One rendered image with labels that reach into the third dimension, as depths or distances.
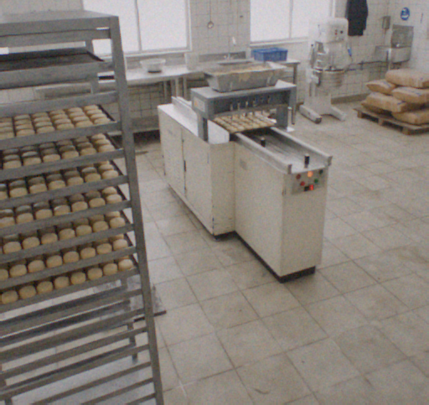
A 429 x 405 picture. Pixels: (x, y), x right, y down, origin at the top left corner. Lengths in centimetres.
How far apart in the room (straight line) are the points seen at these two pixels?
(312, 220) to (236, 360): 102
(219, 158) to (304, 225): 80
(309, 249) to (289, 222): 30
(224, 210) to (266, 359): 128
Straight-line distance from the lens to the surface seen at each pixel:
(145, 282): 165
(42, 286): 167
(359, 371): 266
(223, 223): 351
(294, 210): 287
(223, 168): 332
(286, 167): 269
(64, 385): 247
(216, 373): 257
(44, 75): 136
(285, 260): 303
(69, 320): 224
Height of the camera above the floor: 189
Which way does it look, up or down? 25 degrees down
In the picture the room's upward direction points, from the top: 2 degrees counter-clockwise
